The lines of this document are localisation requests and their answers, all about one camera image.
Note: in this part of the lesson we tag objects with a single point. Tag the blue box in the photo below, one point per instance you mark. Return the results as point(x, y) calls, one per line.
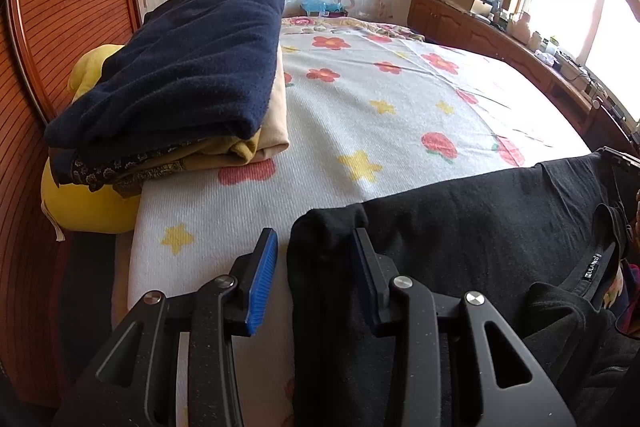
point(322, 7)

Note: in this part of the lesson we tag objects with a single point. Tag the green-capped bottle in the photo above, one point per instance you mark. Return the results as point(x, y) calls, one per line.
point(551, 46)

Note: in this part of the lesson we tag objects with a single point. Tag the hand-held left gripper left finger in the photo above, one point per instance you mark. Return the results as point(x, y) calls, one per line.
point(260, 287)

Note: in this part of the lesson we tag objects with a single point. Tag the low wooden cabinet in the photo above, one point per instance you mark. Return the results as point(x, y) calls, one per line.
point(475, 37)

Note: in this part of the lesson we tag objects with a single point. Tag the folded beige patterned blanket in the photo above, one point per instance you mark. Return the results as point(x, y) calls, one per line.
point(270, 127)

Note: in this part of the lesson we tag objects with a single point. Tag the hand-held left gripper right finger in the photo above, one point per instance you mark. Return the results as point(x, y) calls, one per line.
point(372, 287)

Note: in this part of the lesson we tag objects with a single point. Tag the folded navy blanket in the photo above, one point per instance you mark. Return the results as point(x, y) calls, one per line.
point(190, 62)

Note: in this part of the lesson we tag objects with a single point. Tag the white flower-print sheet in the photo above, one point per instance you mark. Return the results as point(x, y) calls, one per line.
point(350, 107)

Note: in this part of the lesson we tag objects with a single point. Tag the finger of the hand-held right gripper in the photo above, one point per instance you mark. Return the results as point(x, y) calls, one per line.
point(622, 158)

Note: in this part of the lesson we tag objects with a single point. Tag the floral rose blanket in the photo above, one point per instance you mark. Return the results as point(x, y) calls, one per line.
point(350, 27)

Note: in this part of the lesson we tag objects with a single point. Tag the yellow plush toy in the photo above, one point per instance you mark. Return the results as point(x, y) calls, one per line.
point(85, 207)

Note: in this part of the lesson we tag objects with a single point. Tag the black printed t-shirt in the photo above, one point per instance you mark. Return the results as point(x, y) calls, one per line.
point(475, 227)

